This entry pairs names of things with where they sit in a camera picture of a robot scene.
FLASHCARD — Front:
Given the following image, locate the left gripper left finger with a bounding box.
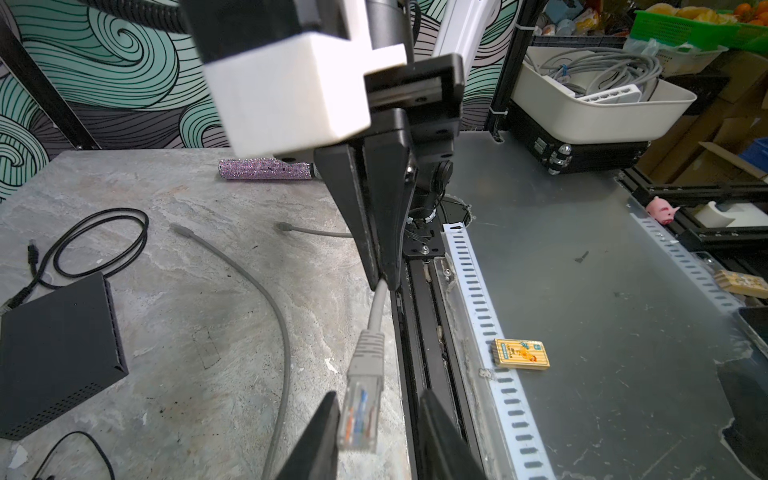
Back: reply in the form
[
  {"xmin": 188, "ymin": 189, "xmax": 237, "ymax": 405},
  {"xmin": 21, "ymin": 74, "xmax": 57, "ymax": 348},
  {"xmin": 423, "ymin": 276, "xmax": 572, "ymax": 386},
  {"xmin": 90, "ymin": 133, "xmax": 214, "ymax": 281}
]
[{"xmin": 276, "ymin": 391, "xmax": 340, "ymax": 480}]

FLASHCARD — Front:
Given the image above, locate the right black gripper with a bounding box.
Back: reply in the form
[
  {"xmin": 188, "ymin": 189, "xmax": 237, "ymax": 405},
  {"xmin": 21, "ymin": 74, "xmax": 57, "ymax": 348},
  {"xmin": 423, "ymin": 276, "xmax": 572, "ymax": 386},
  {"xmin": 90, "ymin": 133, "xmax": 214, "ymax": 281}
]
[{"xmin": 314, "ymin": 53, "xmax": 465, "ymax": 292}]

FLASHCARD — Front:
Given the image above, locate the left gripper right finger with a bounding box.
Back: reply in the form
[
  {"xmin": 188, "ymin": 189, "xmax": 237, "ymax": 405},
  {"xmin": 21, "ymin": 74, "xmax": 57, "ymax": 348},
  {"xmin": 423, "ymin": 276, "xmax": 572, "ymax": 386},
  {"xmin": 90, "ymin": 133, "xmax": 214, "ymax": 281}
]
[{"xmin": 418, "ymin": 390, "xmax": 486, "ymax": 480}]

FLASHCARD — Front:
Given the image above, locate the dark grey box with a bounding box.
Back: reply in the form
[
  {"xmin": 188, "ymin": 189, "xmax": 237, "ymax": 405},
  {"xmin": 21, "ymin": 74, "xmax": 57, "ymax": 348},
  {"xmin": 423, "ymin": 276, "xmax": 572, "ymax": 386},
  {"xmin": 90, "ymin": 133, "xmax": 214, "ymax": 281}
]
[{"xmin": 1, "ymin": 273, "xmax": 129, "ymax": 441}]

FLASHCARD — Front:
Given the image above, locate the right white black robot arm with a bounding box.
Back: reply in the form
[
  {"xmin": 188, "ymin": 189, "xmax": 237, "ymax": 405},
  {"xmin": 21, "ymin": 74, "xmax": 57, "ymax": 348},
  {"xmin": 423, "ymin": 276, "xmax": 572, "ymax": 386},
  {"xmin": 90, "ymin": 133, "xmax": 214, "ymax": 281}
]
[{"xmin": 95, "ymin": 1, "xmax": 491, "ymax": 290}]

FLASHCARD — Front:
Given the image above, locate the glitter purple microphone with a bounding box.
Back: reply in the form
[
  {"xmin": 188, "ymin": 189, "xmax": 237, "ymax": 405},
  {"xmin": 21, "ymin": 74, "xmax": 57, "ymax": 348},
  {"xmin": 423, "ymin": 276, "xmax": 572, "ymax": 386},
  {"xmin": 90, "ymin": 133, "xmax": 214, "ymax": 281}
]
[{"xmin": 218, "ymin": 158, "xmax": 315, "ymax": 181}]

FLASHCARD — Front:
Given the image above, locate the yellow label tag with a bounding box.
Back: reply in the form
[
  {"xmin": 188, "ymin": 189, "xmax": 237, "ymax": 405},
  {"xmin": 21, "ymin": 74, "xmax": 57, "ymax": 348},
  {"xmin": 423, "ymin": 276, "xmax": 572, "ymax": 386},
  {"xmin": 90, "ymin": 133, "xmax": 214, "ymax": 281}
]
[{"xmin": 490, "ymin": 339, "xmax": 550, "ymax": 370}]

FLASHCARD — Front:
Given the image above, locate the pink pig toy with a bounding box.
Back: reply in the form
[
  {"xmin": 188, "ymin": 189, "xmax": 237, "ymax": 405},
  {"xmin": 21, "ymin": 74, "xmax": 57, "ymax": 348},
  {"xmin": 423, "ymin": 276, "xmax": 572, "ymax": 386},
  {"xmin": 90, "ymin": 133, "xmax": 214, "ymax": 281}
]
[{"xmin": 645, "ymin": 196, "xmax": 679, "ymax": 226}]

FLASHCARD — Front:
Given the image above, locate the green plastic basket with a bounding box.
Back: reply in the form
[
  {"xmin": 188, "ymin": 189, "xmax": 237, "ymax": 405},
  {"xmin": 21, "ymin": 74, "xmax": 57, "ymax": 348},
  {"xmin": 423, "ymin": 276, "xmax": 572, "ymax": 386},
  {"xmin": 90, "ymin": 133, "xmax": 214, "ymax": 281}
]
[{"xmin": 629, "ymin": 1, "xmax": 767, "ymax": 55}]

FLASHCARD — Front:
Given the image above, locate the white slotted cable duct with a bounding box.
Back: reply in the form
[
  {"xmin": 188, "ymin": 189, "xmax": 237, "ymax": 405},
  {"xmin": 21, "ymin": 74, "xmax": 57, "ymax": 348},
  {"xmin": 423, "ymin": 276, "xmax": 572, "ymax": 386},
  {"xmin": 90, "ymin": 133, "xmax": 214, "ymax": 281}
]
[{"xmin": 443, "ymin": 223, "xmax": 556, "ymax": 479}]

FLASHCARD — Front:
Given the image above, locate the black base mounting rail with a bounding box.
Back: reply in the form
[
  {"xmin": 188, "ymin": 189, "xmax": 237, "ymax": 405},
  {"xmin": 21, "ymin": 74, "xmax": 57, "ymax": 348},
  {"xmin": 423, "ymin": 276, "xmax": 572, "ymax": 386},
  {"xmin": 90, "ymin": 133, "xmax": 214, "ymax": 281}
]
[{"xmin": 391, "ymin": 219, "xmax": 480, "ymax": 479}]

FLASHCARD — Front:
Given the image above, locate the white storage bin with cables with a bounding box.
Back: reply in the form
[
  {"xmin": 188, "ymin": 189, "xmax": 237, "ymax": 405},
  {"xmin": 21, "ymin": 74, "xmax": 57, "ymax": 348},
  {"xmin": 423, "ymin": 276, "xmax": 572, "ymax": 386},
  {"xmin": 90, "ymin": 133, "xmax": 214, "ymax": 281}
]
[{"xmin": 507, "ymin": 46, "xmax": 697, "ymax": 145}]

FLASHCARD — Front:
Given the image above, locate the coiled black cable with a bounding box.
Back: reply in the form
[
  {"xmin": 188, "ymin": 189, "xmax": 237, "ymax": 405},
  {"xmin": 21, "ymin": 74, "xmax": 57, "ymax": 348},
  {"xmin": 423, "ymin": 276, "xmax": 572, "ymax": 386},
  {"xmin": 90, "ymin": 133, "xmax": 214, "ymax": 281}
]
[{"xmin": 0, "ymin": 207, "xmax": 151, "ymax": 316}]

